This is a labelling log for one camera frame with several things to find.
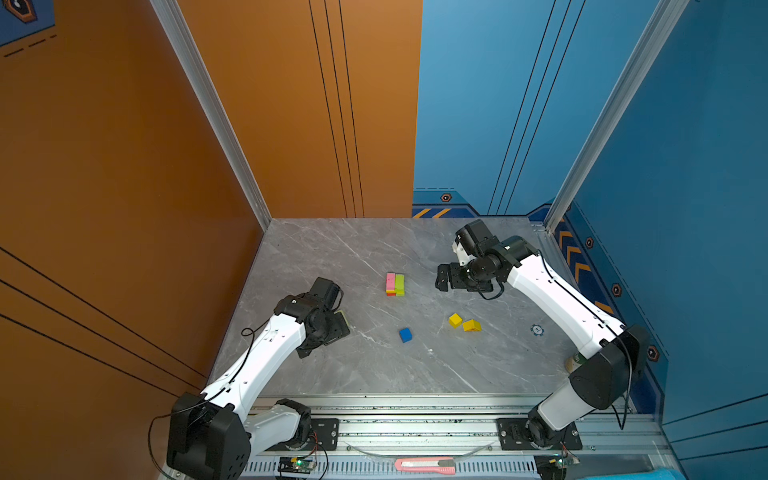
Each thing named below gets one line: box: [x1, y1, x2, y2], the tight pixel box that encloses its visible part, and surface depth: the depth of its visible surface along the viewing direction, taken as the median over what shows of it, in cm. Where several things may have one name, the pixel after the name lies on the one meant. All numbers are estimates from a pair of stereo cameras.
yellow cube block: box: [448, 313, 463, 329], surface depth 93 cm
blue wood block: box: [399, 327, 413, 343], surface depth 92 cm
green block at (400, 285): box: [396, 274, 405, 297], surface depth 100 cm
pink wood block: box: [386, 273, 396, 291], surface depth 99 cm
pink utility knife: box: [394, 457, 456, 475], surface depth 71 cm
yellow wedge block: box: [463, 319, 482, 332], surface depth 93 cm
